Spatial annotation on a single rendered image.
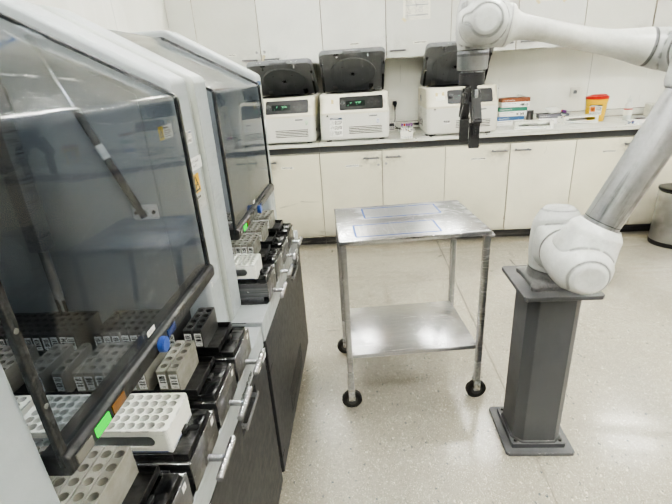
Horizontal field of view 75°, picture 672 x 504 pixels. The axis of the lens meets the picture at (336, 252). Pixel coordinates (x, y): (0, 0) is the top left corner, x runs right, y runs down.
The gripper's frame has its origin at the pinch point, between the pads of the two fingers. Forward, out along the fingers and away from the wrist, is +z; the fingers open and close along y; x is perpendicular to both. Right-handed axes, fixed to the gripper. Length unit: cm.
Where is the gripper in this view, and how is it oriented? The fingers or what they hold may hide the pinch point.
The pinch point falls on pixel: (468, 140)
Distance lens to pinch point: 148.8
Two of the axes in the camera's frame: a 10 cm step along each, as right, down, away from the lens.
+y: 0.5, -3.8, 9.2
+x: -10.0, 0.4, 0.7
